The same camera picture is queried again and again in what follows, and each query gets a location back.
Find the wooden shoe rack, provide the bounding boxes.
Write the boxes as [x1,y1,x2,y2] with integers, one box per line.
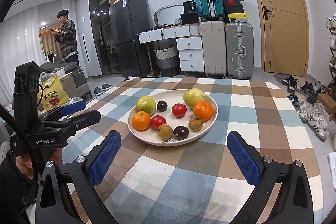
[326,14,336,88]

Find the left hand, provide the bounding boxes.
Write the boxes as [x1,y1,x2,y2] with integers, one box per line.
[14,147,64,180]

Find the cream round plate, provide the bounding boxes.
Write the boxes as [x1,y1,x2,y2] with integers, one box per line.
[127,90,218,147]

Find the black camera box left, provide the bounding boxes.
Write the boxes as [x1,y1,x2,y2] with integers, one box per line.
[13,61,42,132]

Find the black refrigerator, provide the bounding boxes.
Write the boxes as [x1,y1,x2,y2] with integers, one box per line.
[109,0,151,77]

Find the dark glass cabinet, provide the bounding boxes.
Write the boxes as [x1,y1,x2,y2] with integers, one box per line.
[88,0,121,75]

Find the woven laundry basket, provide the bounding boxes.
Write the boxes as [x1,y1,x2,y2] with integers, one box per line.
[154,44,179,77]

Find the beige suitcase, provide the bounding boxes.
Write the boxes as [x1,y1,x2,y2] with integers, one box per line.
[200,21,227,76]

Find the white drawer desk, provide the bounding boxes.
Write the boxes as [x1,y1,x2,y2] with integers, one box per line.
[138,23,205,73]

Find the person in plaid shirt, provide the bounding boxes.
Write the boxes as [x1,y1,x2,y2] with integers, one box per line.
[50,10,79,65]

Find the wooden door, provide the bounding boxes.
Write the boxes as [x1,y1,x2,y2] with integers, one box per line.
[257,0,309,77]

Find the dark cherry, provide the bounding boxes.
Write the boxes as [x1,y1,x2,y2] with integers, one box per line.
[157,100,168,112]
[162,126,189,143]

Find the silver aluminium suitcase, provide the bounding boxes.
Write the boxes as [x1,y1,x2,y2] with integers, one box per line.
[225,22,254,80]

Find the stacked shoe boxes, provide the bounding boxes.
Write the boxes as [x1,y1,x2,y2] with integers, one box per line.
[223,0,248,23]

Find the red tomato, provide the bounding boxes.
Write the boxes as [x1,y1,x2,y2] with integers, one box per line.
[150,115,167,130]
[171,103,187,118]

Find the oval mirror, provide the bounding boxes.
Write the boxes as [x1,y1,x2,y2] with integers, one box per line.
[153,4,184,26]

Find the checkered tablecloth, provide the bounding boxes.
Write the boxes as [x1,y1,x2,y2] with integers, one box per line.
[61,77,324,224]

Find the yellow plastic bag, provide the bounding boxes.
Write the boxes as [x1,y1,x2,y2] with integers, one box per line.
[37,75,68,111]

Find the orange mandarin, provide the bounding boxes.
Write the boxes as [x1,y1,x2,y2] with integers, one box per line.
[131,111,151,131]
[193,101,214,122]

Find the large yellow-green fruit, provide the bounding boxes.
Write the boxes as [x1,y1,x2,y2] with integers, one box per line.
[135,96,156,115]

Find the brown longan fruit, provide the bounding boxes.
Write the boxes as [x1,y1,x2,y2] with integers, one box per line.
[157,124,173,141]
[188,117,204,132]

